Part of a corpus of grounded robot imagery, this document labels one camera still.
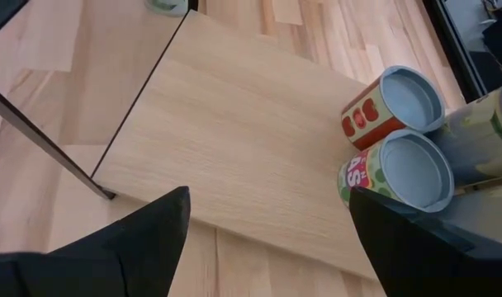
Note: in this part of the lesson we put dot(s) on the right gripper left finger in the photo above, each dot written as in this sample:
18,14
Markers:
90,264

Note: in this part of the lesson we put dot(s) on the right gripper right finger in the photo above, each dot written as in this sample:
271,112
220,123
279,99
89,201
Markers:
432,264

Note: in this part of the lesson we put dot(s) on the green polka dot peas can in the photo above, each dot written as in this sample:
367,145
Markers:
412,173

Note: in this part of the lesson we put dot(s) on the white mixed vegetables can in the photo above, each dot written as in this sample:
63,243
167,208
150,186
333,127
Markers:
474,144

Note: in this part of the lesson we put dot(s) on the red tomato can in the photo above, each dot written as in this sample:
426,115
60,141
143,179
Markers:
375,119

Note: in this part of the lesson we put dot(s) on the pale green can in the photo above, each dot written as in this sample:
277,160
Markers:
166,7

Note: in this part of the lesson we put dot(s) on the black table edge rail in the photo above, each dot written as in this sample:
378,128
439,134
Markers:
453,45

